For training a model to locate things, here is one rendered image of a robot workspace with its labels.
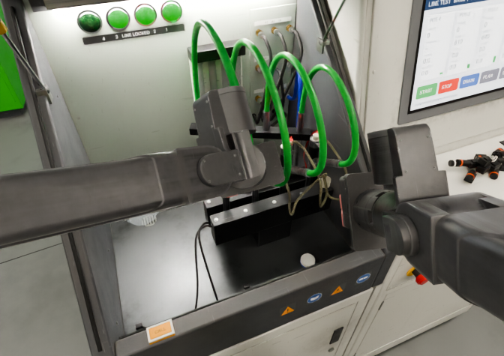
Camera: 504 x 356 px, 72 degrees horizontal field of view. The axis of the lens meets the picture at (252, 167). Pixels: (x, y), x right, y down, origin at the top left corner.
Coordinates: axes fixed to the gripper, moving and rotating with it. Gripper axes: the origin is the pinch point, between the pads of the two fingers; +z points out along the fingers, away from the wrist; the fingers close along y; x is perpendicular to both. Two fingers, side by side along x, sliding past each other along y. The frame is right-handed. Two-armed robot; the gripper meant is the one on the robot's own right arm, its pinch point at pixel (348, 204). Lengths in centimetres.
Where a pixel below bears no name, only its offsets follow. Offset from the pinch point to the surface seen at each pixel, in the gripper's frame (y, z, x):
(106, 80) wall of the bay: 32, 35, 45
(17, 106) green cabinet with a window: 78, 247, 178
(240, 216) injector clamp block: -4.4, 33.8, 15.4
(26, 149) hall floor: 39, 222, 160
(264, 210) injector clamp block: -3.5, 34.8, 9.1
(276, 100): 18.7, 6.8, 8.5
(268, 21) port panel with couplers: 46, 36, 3
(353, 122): 14.3, 12.8, -7.5
